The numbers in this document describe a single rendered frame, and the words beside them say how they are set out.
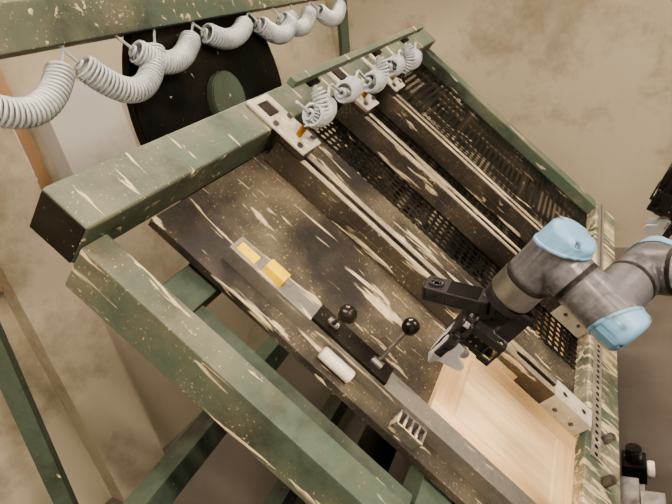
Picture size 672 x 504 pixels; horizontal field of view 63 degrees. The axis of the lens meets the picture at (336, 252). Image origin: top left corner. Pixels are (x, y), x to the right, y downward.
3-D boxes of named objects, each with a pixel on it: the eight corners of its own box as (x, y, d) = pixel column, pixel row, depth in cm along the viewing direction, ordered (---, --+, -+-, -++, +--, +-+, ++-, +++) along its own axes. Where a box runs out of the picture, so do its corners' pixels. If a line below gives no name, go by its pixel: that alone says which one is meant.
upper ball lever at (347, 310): (332, 337, 113) (352, 326, 100) (318, 325, 113) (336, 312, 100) (343, 324, 114) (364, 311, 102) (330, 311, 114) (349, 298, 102)
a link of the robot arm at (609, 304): (676, 300, 77) (616, 244, 81) (638, 340, 71) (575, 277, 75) (639, 325, 83) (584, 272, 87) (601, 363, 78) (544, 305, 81)
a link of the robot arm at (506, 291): (502, 276, 82) (511, 251, 89) (483, 295, 85) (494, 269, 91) (543, 307, 82) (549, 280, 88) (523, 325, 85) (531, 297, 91)
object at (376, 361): (379, 376, 111) (425, 328, 109) (365, 363, 111) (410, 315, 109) (379, 370, 114) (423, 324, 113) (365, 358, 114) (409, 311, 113)
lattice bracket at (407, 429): (412, 451, 110) (422, 445, 109) (387, 427, 110) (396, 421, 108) (418, 436, 114) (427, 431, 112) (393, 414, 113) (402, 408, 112)
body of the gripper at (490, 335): (483, 369, 92) (531, 329, 84) (442, 337, 92) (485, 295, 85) (492, 342, 98) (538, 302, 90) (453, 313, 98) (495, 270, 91)
